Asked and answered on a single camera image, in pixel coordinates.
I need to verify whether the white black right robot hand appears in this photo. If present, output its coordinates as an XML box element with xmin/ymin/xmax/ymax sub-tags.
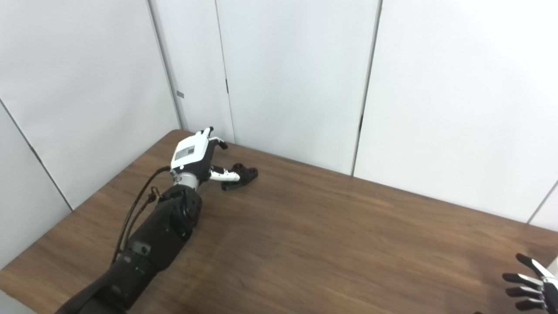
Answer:
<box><xmin>473</xmin><ymin>253</ymin><xmax>558</xmax><ymax>314</ymax></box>

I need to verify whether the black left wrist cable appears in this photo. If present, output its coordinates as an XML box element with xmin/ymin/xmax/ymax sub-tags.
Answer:
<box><xmin>111</xmin><ymin>166</ymin><xmax>177</xmax><ymax>264</ymax></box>

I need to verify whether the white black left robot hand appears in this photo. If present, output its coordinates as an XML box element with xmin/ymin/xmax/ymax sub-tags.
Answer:
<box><xmin>170</xmin><ymin>126</ymin><xmax>241</xmax><ymax>186</ymax></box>

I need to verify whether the black plastic holder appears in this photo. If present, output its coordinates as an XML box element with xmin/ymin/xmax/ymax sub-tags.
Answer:
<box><xmin>221</xmin><ymin>163</ymin><xmax>259</xmax><ymax>191</ymax></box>

